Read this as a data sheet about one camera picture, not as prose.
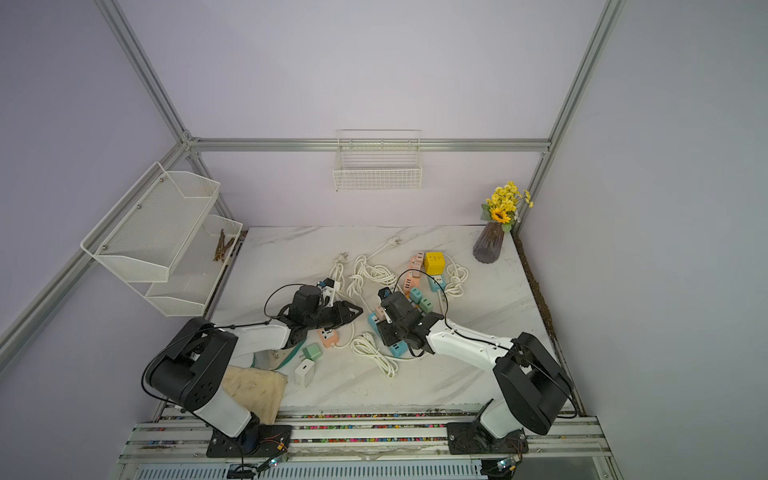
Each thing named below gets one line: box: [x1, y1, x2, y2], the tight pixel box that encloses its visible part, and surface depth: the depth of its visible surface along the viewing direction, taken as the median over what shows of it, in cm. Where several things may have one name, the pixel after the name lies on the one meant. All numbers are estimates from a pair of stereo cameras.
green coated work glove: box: [251, 339, 307, 370], surface depth 88 cm
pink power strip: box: [404, 251, 425, 297], surface depth 104 cm
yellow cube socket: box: [424, 251, 446, 276], surface depth 103 cm
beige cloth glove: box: [222, 365, 289, 425], surface depth 83 cm
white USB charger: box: [294, 359, 315, 388], surface depth 81 cm
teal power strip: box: [427, 274, 447, 293], surface depth 104 cm
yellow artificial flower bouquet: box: [480, 181, 534, 233], surface depth 94 cm
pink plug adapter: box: [317, 328, 339, 349], surface depth 91 cm
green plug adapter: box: [299, 342, 323, 361], surface depth 89 cm
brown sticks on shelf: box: [212, 229, 235, 262], surface depth 99 cm
